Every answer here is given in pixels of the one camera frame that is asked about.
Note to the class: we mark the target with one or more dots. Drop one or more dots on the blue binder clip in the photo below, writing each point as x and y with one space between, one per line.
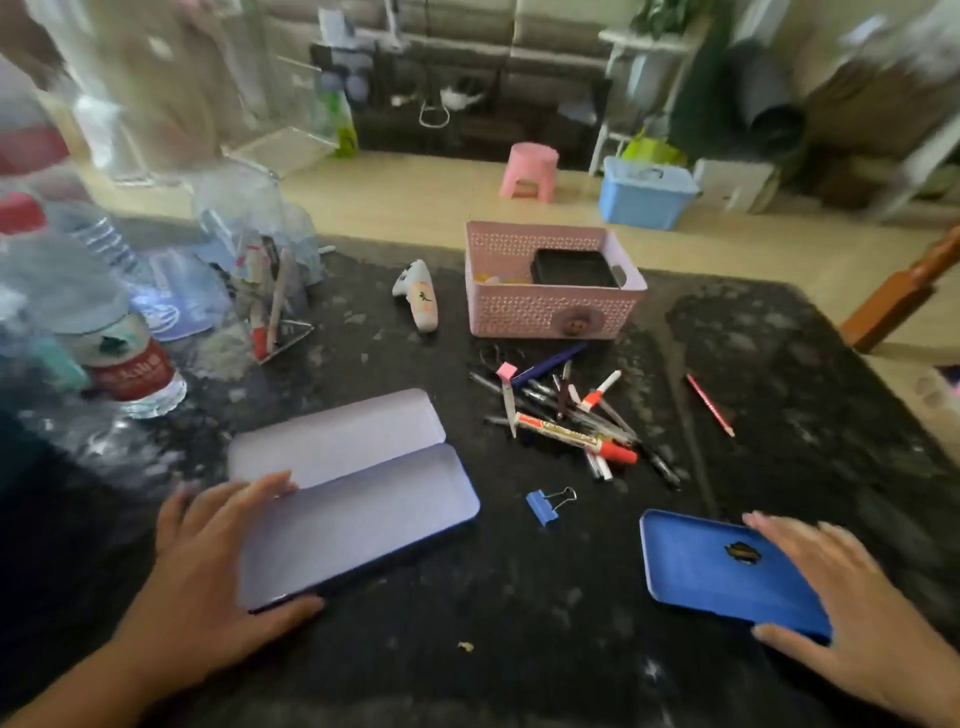
541 506

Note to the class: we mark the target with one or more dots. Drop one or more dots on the blue plastic storage box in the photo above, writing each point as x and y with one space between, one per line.
645 195

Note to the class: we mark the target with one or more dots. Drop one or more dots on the white toy figure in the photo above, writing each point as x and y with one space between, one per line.
421 300

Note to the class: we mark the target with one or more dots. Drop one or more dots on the black square box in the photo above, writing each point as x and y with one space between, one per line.
574 268

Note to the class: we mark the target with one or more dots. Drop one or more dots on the green packet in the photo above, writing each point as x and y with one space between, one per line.
339 124

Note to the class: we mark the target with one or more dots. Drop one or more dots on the clear plastic bag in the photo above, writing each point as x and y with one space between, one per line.
240 199

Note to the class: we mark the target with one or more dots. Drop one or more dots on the white shelf rack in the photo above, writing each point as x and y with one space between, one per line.
645 45

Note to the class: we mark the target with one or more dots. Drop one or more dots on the person's left forearm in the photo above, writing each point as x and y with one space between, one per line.
67 690

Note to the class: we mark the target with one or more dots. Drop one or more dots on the person's left thumb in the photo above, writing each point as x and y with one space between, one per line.
285 609

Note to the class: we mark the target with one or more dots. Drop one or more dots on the pink woven plastic basket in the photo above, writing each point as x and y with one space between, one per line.
540 307

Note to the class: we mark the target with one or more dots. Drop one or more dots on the clear acrylic box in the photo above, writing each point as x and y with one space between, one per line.
285 146

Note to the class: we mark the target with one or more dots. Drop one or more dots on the person's right thumb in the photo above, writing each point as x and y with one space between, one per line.
787 636

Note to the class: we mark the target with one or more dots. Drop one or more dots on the blue tin tray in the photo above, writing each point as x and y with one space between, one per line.
697 562

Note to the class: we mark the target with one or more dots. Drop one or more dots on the pink capped white pen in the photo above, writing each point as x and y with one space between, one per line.
509 397

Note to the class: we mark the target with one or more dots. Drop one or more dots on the grey sofa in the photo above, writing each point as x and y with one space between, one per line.
547 60

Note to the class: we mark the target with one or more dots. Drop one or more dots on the person's right hand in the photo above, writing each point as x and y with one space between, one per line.
877 637

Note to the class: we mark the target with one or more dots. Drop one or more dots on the grey cylindrical bin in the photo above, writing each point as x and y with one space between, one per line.
769 105

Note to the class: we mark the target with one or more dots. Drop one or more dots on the red pencil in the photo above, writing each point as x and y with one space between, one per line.
709 405

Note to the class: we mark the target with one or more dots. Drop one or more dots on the small red white correction pen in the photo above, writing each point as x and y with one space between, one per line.
601 390

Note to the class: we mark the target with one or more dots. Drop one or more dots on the clear acrylic pen holder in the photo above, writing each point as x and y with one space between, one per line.
274 315

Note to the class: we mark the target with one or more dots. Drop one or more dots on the red capped white marker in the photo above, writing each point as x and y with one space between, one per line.
577 439

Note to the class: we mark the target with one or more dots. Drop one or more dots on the dark blue pen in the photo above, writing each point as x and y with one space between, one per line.
547 365

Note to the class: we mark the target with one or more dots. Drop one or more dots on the lavender tin pencil case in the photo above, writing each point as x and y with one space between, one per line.
360 495

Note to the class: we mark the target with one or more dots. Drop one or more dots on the pile of pens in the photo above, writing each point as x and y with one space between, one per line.
622 431

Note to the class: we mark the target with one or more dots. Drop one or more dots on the white box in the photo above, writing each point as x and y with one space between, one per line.
735 184

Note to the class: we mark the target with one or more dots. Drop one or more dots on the clear water bottle red label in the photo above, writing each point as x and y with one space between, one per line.
131 360
34 150

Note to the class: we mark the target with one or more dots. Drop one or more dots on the person's left hand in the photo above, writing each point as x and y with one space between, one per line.
187 600

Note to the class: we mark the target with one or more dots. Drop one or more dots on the yellow green bag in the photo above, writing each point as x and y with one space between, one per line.
652 150

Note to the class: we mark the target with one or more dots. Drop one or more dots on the blue and white card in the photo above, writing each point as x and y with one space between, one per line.
176 300

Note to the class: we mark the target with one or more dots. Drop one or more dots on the pink plastic stool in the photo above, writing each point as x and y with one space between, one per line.
529 171

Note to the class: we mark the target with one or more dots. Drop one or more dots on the green potted plant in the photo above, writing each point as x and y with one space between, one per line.
667 15

